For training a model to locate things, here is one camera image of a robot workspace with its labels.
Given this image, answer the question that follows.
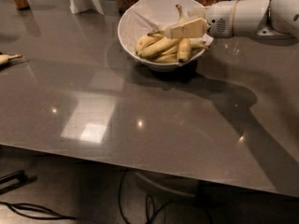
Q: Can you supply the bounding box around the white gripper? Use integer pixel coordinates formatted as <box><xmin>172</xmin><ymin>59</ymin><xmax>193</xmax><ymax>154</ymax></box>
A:
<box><xmin>164</xmin><ymin>0</ymin><xmax>270</xmax><ymax>38</ymax></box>

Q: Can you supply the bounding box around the long top yellow banana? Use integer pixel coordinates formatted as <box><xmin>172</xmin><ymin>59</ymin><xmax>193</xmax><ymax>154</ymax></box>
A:
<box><xmin>137</xmin><ymin>4</ymin><xmax>188</xmax><ymax>60</ymax></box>

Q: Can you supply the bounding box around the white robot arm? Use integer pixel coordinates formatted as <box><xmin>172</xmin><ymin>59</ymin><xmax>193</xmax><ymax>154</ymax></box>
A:
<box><xmin>164</xmin><ymin>0</ymin><xmax>299</xmax><ymax>40</ymax></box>

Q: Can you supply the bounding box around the right back yellow banana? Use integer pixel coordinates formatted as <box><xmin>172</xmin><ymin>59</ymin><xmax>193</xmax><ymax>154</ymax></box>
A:
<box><xmin>191</xmin><ymin>40</ymin><xmax>209</xmax><ymax>50</ymax></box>

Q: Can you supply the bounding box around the right front yellow banana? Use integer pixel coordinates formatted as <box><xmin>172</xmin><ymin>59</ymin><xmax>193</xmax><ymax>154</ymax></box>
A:
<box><xmin>178</xmin><ymin>38</ymin><xmax>192</xmax><ymax>63</ymax></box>

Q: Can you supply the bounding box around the white ceramic bowl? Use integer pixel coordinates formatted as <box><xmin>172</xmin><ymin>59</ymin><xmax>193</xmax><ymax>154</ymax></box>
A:
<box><xmin>118</xmin><ymin>0</ymin><xmax>205</xmax><ymax>72</ymax></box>

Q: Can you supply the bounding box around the bottom yellow banana in bowl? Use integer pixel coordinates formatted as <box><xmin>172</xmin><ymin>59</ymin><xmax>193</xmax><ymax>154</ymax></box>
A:
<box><xmin>151</xmin><ymin>53</ymin><xmax>178</xmax><ymax>63</ymax></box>

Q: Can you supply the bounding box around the yellow banana in bowl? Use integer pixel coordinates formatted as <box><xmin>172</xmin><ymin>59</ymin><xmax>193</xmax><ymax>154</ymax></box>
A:
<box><xmin>135</xmin><ymin>34</ymin><xmax>164</xmax><ymax>53</ymax></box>
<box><xmin>151</xmin><ymin>53</ymin><xmax>178</xmax><ymax>63</ymax></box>

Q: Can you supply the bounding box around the left yellow banana in bowl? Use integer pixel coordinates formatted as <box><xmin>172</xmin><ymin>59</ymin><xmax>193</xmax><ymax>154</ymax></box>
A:
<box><xmin>135</xmin><ymin>34</ymin><xmax>164</xmax><ymax>53</ymax></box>

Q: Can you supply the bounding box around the round table base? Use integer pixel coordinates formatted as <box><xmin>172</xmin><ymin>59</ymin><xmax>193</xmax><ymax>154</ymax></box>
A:
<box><xmin>135</xmin><ymin>171</ymin><xmax>198</xmax><ymax>202</ymax></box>

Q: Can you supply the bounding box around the black bar on floor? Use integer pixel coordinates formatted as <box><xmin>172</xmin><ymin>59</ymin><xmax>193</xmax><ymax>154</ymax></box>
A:
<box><xmin>0</xmin><ymin>170</ymin><xmax>37</xmax><ymax>195</ymax></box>

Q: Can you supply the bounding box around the black cable under table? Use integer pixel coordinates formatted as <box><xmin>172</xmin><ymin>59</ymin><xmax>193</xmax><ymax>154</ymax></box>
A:
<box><xmin>117</xmin><ymin>170</ymin><xmax>214</xmax><ymax>224</ymax></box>

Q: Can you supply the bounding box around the black cable on floor left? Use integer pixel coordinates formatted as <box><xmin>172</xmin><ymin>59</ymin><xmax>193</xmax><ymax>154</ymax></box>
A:
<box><xmin>0</xmin><ymin>201</ymin><xmax>77</xmax><ymax>220</ymax></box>

